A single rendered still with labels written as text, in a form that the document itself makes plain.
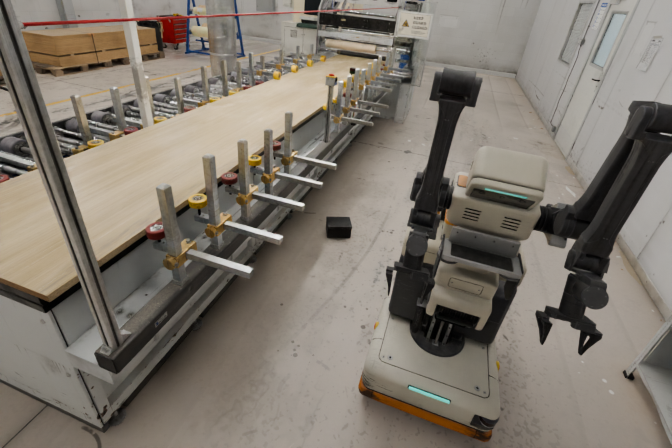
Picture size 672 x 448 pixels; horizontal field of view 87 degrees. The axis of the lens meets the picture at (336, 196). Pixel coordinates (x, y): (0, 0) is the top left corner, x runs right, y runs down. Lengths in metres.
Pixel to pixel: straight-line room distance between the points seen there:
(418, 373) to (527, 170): 1.08
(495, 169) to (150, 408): 1.83
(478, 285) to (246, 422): 1.23
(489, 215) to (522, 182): 0.17
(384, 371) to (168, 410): 1.03
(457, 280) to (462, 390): 0.61
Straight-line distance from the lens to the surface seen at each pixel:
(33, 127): 1.01
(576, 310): 1.15
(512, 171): 1.18
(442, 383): 1.87
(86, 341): 1.61
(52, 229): 1.70
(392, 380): 1.84
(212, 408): 2.05
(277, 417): 1.99
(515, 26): 12.02
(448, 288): 1.48
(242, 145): 1.68
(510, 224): 1.30
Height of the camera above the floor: 1.76
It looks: 30 degrees down
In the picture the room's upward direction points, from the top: 6 degrees clockwise
